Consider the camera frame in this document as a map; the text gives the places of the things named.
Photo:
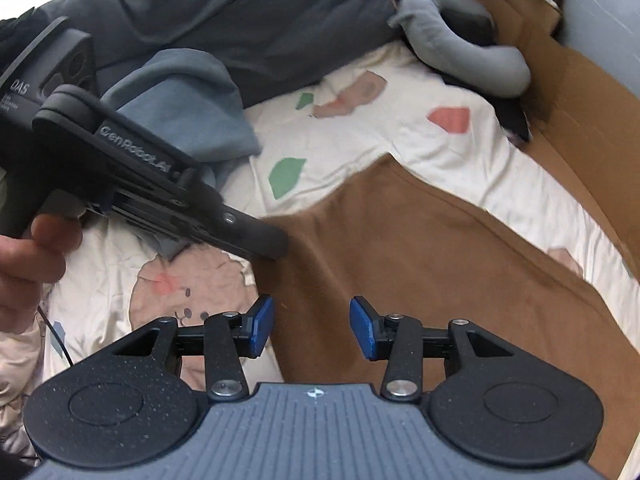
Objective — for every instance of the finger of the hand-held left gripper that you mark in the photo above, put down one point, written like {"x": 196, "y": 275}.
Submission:
{"x": 250, "y": 232}

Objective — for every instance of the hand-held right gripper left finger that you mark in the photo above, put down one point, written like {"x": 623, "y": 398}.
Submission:
{"x": 260, "y": 325}

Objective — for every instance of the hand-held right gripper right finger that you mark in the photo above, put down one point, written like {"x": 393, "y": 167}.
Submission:
{"x": 362, "y": 330}

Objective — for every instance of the brown printed t-shirt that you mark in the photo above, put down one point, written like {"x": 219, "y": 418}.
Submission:
{"x": 425, "y": 260}

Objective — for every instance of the person's left hand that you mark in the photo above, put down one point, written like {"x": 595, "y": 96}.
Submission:
{"x": 30, "y": 270}

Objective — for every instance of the blue-grey cloth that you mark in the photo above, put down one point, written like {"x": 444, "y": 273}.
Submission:
{"x": 185, "y": 95}

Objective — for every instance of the cream bear print bedsheet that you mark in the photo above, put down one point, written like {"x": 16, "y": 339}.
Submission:
{"x": 400, "y": 130}

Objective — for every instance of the dark grey garment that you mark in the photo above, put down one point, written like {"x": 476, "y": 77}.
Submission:
{"x": 250, "y": 20}

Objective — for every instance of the brown cardboard sheet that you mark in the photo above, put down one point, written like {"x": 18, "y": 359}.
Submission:
{"x": 575, "y": 120}

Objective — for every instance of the grey wrapped appliance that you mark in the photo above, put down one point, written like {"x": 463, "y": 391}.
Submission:
{"x": 605, "y": 10}

